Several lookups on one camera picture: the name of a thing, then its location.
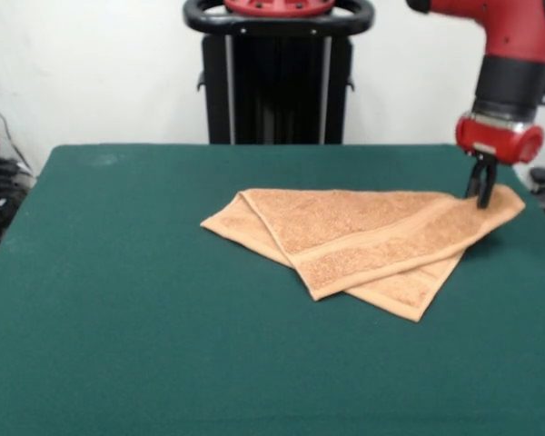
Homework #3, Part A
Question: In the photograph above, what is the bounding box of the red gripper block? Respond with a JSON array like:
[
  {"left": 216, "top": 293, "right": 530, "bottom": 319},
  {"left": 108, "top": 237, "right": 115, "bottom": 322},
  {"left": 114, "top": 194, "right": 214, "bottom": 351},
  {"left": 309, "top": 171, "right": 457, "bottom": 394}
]
[{"left": 455, "top": 113, "right": 545, "bottom": 209}]

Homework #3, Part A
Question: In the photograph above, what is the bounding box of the orange terry towel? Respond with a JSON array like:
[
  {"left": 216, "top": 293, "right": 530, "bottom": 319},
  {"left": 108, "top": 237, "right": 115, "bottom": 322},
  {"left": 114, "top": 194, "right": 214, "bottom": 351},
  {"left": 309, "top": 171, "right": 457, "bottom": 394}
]
[{"left": 200, "top": 183, "right": 527, "bottom": 324}]

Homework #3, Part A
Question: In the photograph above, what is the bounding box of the dark green table cloth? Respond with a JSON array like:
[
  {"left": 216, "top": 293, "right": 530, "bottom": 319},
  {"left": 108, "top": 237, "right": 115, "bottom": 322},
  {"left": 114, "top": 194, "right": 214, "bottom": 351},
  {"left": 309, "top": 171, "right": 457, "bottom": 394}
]
[{"left": 0, "top": 143, "right": 545, "bottom": 436}]

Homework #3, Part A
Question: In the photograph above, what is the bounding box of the black robot pedestal with handle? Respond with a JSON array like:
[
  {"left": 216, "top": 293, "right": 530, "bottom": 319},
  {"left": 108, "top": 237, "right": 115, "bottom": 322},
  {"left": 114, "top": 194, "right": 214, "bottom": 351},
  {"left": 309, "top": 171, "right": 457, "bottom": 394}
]
[{"left": 183, "top": 0, "right": 376, "bottom": 145}]

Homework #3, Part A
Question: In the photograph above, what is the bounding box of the black cable bundle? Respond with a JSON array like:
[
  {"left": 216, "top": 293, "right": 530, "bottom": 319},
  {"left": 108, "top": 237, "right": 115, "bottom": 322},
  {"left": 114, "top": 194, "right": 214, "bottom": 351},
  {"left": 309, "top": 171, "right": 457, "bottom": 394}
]
[{"left": 0, "top": 156, "right": 37, "bottom": 246}]

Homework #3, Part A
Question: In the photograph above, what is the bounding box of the thin grey wall cable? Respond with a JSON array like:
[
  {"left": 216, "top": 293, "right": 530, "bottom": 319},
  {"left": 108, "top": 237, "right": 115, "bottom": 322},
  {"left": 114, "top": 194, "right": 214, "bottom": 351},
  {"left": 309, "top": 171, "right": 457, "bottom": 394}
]
[{"left": 0, "top": 85, "right": 32, "bottom": 172}]

